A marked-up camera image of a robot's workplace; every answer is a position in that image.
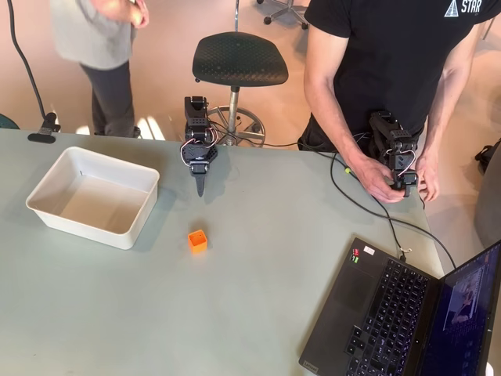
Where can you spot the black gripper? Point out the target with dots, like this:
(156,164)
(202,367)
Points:
(199,168)

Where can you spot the orange cube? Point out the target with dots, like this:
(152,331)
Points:
(197,244)

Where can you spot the black leader arm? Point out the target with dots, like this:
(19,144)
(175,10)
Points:
(385,133)

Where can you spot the operator left forearm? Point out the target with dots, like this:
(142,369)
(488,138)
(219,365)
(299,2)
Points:
(436,133)

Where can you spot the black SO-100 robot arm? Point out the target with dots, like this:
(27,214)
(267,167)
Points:
(195,117)

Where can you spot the operator right forearm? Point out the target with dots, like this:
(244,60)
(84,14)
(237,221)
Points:
(336,129)

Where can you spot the white plastic bin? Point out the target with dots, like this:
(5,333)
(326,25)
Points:
(98,203)

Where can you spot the operator right hand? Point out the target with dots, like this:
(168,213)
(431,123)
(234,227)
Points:
(372,178)

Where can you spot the bystander left hand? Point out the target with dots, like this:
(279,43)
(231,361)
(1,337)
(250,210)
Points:
(140,15)

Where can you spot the operator left hand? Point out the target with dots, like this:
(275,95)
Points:
(430,180)

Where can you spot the black perforated stool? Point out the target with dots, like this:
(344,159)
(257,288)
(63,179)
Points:
(238,58)

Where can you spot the thin grey metal pole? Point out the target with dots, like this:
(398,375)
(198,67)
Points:
(237,15)

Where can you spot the bystander in dark trousers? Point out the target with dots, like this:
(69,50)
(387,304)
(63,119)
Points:
(90,39)

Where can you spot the grey office chair base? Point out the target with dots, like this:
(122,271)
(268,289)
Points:
(287,9)

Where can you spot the dark green round seat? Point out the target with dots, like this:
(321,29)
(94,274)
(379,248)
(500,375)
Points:
(8,122)

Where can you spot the black Lenovo laptop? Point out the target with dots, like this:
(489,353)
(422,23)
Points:
(372,297)

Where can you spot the operator in black T-shirt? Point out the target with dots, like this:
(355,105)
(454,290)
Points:
(391,58)

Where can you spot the black bag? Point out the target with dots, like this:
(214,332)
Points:
(487,156)

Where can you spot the grey beanbag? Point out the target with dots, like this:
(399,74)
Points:
(491,211)

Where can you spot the black gooseneck clamp mount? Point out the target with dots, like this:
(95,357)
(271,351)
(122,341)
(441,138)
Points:
(45,125)

